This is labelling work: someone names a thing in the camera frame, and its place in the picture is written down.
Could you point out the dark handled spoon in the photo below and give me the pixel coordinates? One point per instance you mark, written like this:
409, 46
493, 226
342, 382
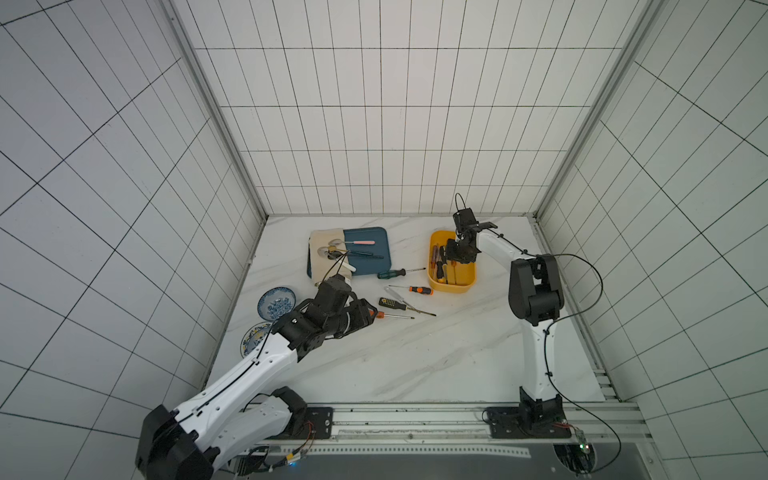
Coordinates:
360, 254

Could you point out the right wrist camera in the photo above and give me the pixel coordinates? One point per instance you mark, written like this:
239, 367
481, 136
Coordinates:
464, 219

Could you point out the blue patterned plate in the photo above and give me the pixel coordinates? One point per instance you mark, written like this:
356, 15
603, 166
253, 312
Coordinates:
253, 338
275, 303

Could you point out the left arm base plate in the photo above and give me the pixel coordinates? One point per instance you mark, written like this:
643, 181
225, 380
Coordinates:
312, 421

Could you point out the blue patterned plate near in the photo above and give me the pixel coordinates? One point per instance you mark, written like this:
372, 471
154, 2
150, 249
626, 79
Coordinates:
253, 338

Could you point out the yellow storage box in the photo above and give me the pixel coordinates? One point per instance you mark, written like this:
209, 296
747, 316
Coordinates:
465, 274

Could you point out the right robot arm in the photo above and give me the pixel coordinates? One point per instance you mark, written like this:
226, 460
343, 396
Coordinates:
535, 297

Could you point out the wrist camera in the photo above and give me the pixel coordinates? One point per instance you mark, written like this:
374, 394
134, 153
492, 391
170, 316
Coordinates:
464, 219
345, 274

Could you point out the black yellow dotted screwdriver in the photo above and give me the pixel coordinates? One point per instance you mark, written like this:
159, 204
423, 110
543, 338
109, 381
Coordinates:
401, 305

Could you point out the purple red screwdriver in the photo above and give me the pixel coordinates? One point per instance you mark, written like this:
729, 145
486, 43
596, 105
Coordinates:
433, 261

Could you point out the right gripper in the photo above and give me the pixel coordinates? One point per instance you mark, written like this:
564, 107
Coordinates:
459, 253

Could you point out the small orange screwdriver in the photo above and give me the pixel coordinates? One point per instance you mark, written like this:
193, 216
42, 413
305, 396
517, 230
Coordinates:
415, 289

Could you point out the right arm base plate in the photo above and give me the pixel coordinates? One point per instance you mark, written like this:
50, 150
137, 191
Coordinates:
506, 423

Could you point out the beige cloth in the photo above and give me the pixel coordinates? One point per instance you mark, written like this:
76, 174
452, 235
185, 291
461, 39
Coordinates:
322, 263

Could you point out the long black yellow screwdriver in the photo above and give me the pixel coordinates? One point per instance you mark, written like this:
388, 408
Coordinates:
439, 265

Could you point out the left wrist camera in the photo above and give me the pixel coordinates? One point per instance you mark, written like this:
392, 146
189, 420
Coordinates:
345, 274

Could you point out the blue patterned plate far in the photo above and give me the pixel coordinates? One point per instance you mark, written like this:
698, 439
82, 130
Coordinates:
275, 303

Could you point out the pink handled spoon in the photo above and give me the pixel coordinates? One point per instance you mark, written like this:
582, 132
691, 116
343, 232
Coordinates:
343, 243

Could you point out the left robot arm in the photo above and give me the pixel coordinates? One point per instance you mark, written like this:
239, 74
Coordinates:
242, 408

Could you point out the green black screwdriver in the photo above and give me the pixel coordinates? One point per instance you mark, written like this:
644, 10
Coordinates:
395, 273

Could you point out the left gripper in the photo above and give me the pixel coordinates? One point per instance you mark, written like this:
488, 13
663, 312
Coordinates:
360, 308

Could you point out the teal placemat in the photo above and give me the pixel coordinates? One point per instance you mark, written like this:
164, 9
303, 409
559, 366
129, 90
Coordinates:
365, 266

